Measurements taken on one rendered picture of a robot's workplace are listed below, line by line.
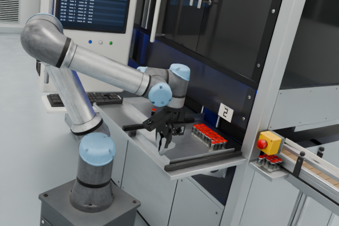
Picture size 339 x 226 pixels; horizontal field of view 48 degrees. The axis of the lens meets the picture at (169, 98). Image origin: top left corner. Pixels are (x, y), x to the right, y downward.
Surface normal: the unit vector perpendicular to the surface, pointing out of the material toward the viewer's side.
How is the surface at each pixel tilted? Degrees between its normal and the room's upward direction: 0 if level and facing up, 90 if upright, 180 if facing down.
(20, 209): 0
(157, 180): 90
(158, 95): 90
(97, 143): 7
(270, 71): 90
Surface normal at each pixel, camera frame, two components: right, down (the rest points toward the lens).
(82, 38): 0.44, 0.39
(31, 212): 0.18, -0.92
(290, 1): -0.81, 0.06
